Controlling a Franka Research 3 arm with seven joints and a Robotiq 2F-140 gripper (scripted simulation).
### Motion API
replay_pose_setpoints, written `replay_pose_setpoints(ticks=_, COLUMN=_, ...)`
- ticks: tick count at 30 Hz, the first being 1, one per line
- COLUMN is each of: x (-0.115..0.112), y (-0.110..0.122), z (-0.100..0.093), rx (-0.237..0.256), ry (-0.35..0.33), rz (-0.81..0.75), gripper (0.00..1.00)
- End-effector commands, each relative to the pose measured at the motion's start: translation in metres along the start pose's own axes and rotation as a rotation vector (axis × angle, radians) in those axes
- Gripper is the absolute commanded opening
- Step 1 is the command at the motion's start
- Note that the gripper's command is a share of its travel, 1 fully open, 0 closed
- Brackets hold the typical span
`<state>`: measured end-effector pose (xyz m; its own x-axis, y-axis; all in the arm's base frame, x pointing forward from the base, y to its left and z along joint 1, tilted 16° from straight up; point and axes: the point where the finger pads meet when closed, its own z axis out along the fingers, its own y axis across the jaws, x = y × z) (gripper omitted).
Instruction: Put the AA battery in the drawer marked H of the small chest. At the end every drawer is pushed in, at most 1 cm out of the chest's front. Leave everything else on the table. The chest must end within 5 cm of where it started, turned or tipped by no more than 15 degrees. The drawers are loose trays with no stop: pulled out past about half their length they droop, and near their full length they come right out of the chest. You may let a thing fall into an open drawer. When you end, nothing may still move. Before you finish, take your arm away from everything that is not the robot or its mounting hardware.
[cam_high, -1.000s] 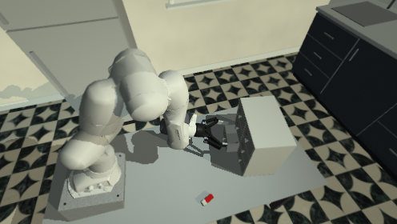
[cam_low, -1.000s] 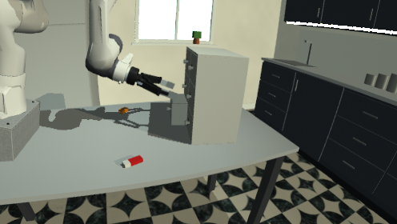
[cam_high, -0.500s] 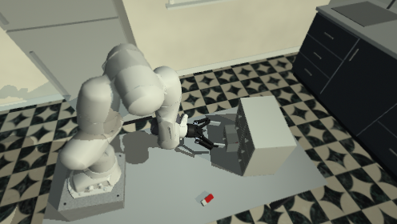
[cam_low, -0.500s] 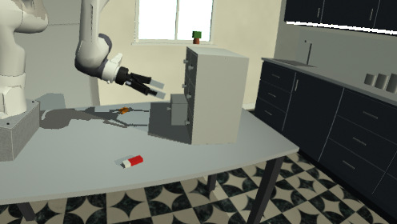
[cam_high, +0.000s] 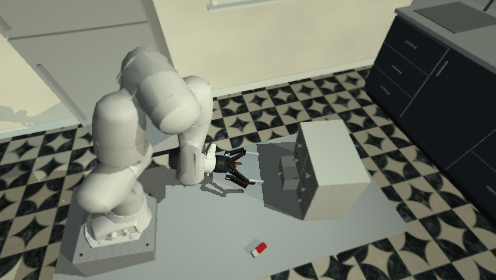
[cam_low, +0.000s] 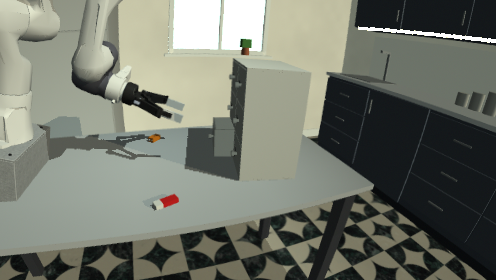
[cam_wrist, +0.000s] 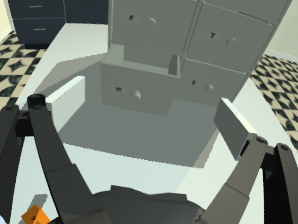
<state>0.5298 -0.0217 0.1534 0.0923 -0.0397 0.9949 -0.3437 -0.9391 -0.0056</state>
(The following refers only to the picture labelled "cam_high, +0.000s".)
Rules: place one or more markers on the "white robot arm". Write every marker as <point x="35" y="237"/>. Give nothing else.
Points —
<point x="118" y="133"/>

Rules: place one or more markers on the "grey drawer front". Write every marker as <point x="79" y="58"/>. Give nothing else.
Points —
<point x="297" y="159"/>
<point x="301" y="201"/>
<point x="289" y="169"/>
<point x="302" y="145"/>
<point x="306" y="191"/>
<point x="310" y="175"/>

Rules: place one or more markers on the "small grey chest of drawers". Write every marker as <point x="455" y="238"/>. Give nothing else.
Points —
<point x="339" y="171"/>

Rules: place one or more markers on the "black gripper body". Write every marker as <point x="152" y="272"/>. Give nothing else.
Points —
<point x="222" y="164"/>

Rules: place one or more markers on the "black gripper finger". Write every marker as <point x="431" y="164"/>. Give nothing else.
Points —
<point x="241" y="152"/>
<point x="241" y="180"/>

